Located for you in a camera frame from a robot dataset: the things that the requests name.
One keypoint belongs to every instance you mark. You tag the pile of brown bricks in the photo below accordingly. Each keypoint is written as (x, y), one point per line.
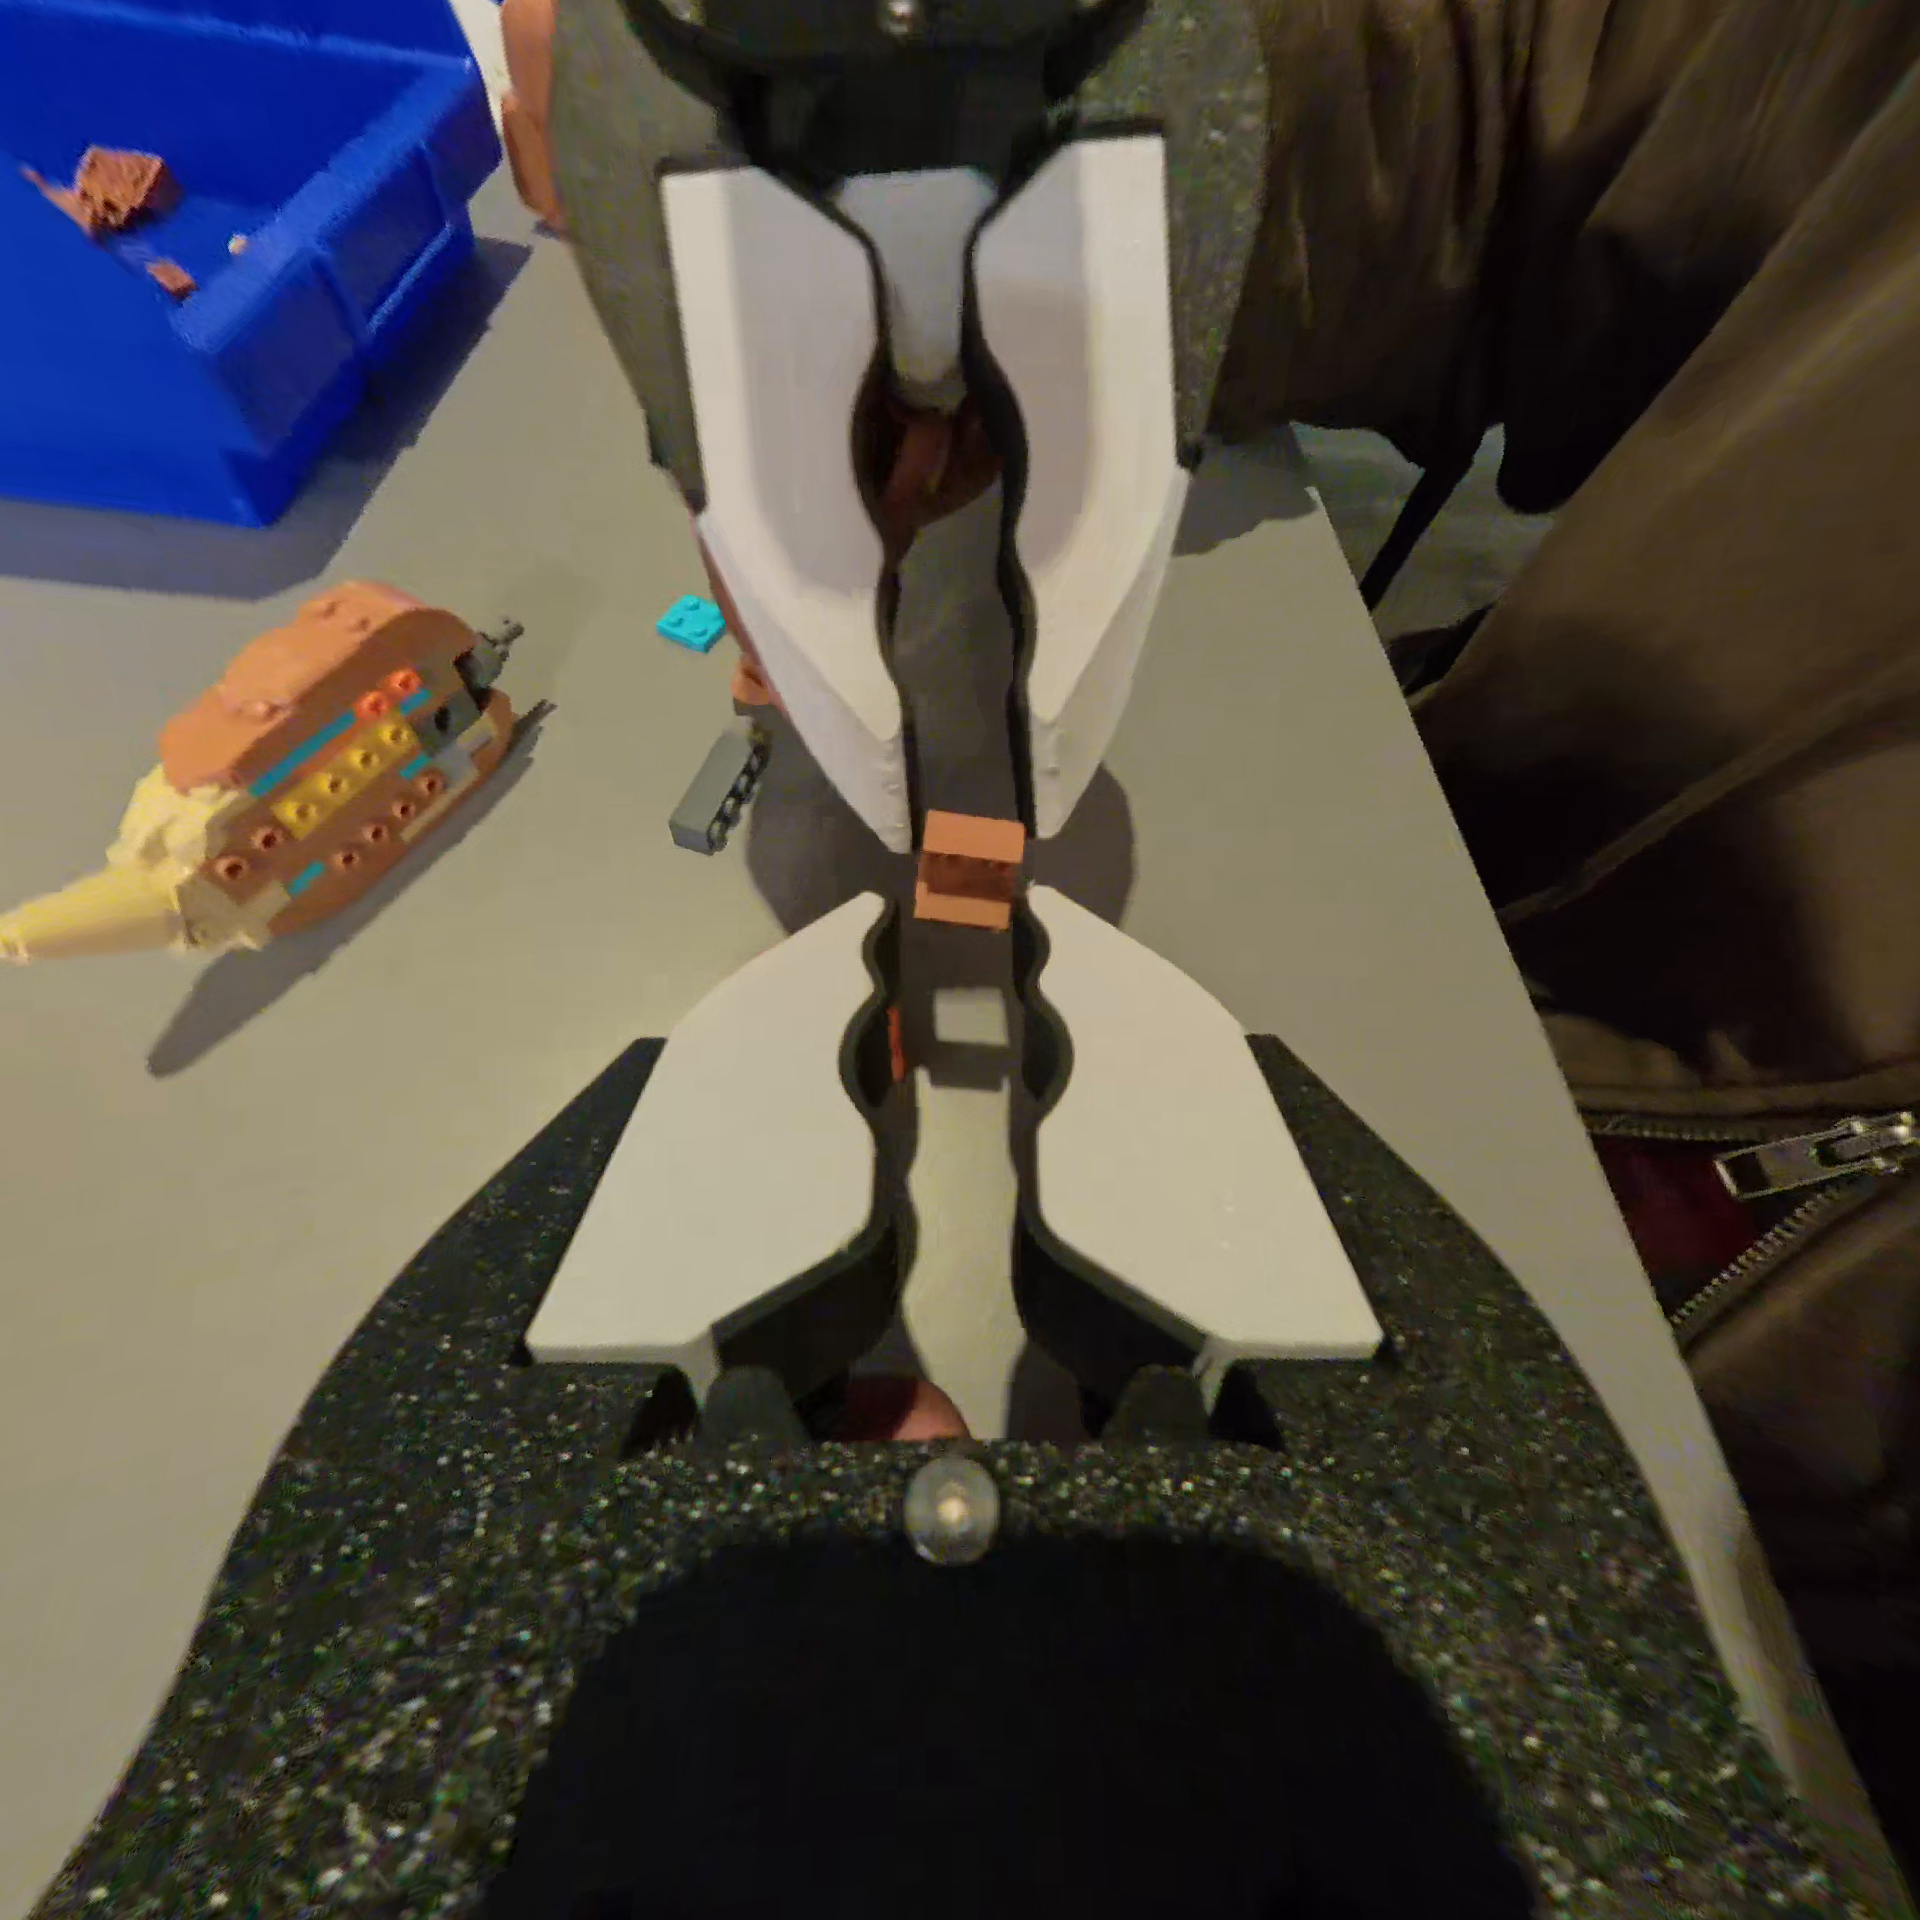
(128, 187)

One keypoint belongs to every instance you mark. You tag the person's right hand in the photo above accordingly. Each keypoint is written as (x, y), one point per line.
(929, 465)

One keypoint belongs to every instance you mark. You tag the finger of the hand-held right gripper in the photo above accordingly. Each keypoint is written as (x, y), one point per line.
(1095, 450)
(780, 450)

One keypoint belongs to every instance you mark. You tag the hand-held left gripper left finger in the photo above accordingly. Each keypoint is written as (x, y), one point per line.
(720, 1170)

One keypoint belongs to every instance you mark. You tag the grey long brick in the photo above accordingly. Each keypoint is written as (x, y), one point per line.
(720, 794)

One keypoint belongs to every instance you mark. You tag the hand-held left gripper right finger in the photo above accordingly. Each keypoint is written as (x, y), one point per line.
(1185, 1170)

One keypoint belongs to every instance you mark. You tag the turquoise square plate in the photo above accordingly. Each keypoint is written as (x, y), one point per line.
(692, 622)

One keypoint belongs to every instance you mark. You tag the brown curved slope brick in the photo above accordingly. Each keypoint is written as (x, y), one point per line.
(976, 834)

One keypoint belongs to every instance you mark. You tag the brown tan brick-built model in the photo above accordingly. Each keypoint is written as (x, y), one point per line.
(300, 750)

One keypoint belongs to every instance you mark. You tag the grey desk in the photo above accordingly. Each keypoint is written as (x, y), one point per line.
(374, 1127)

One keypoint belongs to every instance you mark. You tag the orange brick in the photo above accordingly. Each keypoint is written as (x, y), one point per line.
(960, 900)

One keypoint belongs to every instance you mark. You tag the blue plastic bin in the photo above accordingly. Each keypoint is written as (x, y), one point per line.
(300, 374)

